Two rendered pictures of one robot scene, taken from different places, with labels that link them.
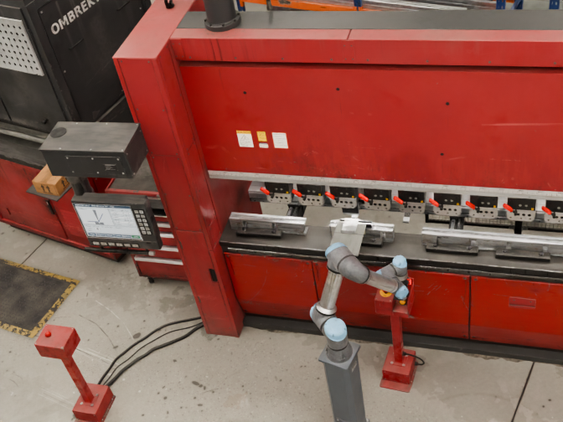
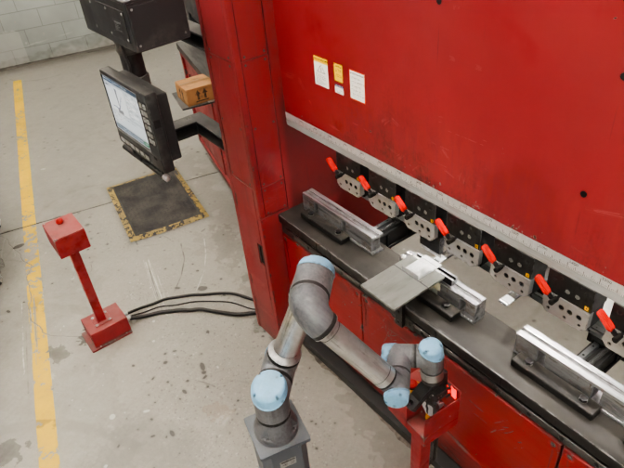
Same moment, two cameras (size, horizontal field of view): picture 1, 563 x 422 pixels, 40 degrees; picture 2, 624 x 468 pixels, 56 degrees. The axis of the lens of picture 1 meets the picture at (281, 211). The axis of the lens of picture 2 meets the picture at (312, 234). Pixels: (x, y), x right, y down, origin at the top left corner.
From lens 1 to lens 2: 265 cm
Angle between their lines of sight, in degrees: 26
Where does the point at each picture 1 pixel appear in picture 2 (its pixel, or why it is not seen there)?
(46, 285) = (183, 205)
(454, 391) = not seen: outside the picture
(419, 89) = (575, 26)
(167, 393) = (172, 359)
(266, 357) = not seen: hidden behind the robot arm
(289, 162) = (364, 128)
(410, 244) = (496, 342)
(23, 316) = (144, 221)
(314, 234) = (383, 260)
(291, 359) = (308, 406)
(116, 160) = (121, 16)
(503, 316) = not seen: outside the picture
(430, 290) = (496, 429)
